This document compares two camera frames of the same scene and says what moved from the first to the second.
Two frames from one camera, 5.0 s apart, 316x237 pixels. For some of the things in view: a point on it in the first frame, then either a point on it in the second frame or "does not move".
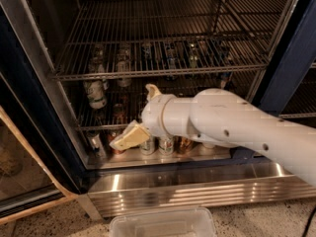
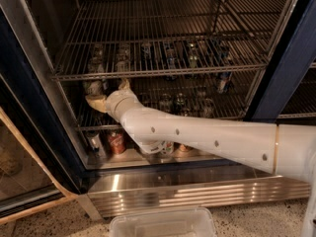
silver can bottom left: (96, 153) does not move
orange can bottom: (185, 145) does not move
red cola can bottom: (112, 136) does not move
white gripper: (152, 115) → (113, 102)
